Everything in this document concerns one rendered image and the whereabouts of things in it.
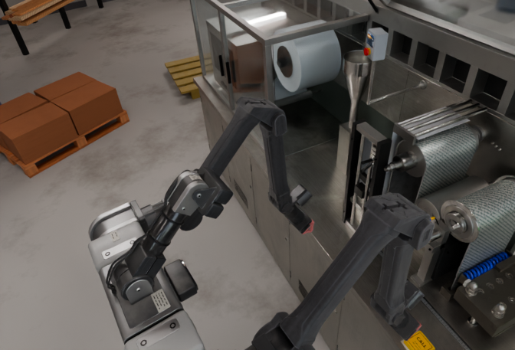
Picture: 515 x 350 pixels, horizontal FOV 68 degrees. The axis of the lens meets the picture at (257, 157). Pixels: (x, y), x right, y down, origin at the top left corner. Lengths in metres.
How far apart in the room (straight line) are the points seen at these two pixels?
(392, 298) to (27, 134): 3.49
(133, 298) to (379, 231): 0.51
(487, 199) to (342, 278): 0.79
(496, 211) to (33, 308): 2.71
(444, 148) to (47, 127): 3.41
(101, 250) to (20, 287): 2.25
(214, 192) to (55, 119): 3.36
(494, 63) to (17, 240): 3.31
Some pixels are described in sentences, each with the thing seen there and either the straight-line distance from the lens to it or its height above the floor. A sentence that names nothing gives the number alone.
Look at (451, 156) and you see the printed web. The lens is 1.53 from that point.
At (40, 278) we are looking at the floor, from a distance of 3.22.
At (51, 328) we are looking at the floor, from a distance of 2.93.
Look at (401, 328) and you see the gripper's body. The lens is 1.31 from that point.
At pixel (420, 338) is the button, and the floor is 0.92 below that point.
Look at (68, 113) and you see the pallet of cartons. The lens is 4.15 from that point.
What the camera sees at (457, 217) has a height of 1.28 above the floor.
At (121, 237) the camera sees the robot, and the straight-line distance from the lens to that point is 1.02.
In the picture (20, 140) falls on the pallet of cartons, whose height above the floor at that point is 0.38.
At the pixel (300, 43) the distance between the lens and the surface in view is 1.87.
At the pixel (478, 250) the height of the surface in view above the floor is 1.13.
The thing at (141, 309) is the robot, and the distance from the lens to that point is 0.88.
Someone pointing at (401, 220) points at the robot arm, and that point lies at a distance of 0.76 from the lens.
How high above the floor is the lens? 2.25
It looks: 38 degrees down
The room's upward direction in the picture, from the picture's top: 5 degrees counter-clockwise
